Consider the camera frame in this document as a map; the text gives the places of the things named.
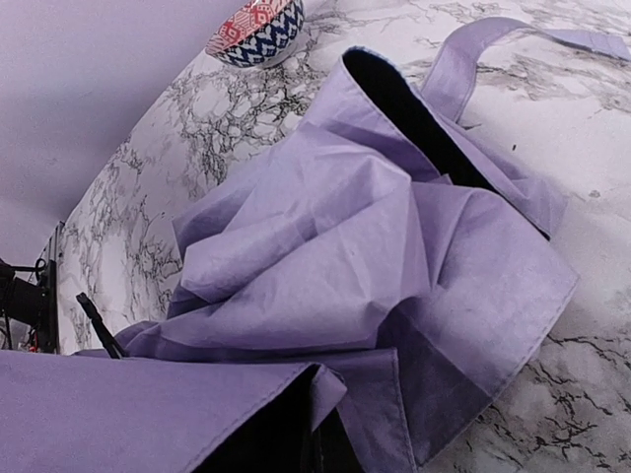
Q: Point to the lavender folding umbrella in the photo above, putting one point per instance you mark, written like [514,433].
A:
[349,301]

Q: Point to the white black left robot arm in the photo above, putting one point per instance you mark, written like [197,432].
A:
[29,315]

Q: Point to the red patterned small bowl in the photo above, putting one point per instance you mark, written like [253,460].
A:
[260,34]

